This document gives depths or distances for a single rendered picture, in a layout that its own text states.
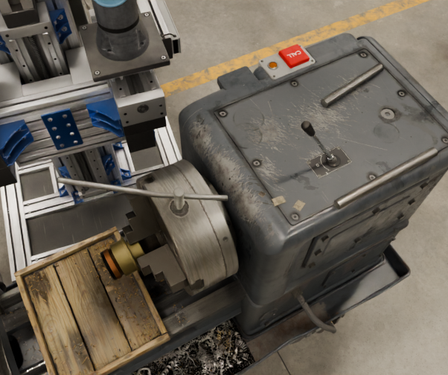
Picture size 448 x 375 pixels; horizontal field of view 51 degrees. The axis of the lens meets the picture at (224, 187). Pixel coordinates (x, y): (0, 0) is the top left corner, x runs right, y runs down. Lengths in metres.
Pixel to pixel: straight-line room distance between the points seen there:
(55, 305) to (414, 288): 1.66
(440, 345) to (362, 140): 1.43
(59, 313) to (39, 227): 0.97
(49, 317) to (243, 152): 0.68
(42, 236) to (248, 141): 1.36
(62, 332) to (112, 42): 0.79
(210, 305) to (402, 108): 0.71
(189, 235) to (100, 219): 1.23
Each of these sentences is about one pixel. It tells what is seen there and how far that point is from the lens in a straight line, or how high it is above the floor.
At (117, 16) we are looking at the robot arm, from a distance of 1.35.
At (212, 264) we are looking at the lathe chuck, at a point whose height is 1.15.
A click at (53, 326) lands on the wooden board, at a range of 1.37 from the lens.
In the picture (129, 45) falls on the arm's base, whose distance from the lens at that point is 1.40.
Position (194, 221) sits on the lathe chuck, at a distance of 1.03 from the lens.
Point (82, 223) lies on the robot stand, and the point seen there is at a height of 0.21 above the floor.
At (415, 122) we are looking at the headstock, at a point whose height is 1.25.
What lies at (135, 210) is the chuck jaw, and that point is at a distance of 1.11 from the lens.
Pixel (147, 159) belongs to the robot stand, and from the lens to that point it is 2.36.
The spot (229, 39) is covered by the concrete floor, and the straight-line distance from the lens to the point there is 3.20.
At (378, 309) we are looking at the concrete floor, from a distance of 2.36.
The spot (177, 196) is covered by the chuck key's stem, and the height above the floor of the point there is 1.32.
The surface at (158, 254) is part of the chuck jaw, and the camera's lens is 1.14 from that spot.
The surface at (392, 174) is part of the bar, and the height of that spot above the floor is 1.28.
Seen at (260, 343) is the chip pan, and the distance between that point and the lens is 1.65.
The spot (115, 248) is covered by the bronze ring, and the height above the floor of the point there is 1.12.
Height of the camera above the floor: 2.15
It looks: 59 degrees down
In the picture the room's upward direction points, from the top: 2 degrees clockwise
